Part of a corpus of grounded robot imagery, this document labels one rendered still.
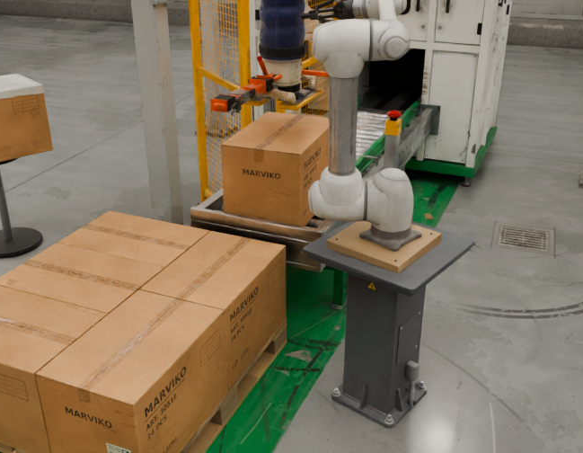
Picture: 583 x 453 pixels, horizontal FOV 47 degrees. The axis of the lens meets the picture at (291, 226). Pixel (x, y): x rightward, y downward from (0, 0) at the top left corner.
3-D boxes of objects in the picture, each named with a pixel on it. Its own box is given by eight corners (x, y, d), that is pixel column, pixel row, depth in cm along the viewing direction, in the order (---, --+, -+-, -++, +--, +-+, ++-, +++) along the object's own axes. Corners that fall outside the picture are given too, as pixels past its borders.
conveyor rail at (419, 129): (424, 132, 509) (426, 108, 501) (430, 133, 507) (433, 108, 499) (313, 267, 318) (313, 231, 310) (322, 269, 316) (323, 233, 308)
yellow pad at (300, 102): (304, 92, 339) (304, 82, 337) (322, 93, 336) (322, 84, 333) (277, 109, 311) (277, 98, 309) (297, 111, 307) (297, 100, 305)
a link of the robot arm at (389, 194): (414, 233, 252) (418, 180, 242) (366, 233, 253) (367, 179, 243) (410, 214, 266) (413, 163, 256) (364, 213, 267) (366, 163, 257)
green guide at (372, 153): (414, 111, 506) (415, 100, 502) (428, 113, 502) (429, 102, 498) (346, 183, 373) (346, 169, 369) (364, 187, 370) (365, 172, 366)
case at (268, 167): (268, 179, 382) (267, 111, 364) (335, 188, 369) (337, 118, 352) (224, 221, 331) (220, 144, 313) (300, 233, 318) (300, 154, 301)
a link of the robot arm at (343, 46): (365, 229, 253) (307, 229, 254) (364, 208, 267) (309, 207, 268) (375, 27, 211) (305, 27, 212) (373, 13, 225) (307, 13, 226)
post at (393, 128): (377, 288, 379) (388, 117, 335) (389, 290, 376) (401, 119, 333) (374, 294, 373) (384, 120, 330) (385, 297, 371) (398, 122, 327)
